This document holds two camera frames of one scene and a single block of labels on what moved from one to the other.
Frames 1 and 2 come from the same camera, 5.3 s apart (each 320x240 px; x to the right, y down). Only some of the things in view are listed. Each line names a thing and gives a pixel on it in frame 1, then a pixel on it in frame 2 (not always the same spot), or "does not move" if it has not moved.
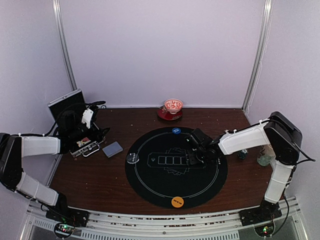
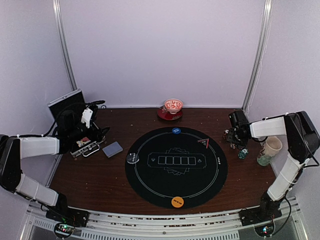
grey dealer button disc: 132,158 does not move
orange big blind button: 177,202 does not move
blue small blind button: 176,130 does not move
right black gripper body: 200,158 → 235,139
